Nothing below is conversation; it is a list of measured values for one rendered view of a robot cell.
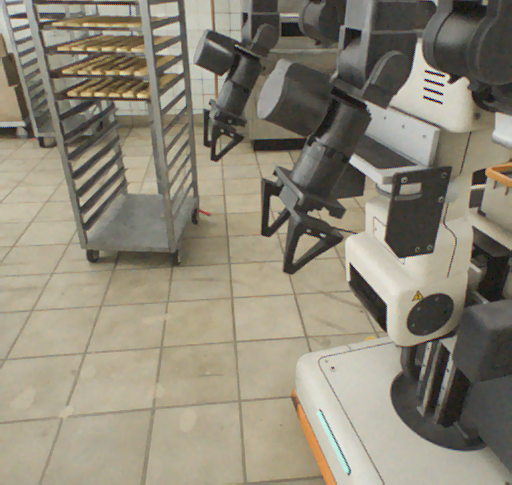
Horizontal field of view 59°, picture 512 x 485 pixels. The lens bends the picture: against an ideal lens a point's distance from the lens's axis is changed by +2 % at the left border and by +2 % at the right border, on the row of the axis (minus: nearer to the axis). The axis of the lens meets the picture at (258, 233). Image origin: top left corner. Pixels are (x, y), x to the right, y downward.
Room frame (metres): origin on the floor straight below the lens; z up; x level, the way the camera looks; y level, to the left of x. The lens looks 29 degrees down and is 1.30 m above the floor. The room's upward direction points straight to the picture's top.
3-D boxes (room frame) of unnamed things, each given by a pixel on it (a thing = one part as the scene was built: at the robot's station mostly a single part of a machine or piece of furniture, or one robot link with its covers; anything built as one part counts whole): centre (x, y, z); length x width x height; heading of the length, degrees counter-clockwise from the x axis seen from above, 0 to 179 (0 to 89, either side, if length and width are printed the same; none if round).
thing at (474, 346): (0.76, -0.37, 0.68); 0.28 x 0.27 x 0.25; 16
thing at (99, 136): (2.27, 0.83, 0.60); 0.64 x 0.03 x 0.03; 176
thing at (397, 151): (0.78, -0.23, 0.99); 0.28 x 0.16 x 0.22; 16
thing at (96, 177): (2.27, 0.83, 0.42); 0.64 x 0.03 x 0.03; 176
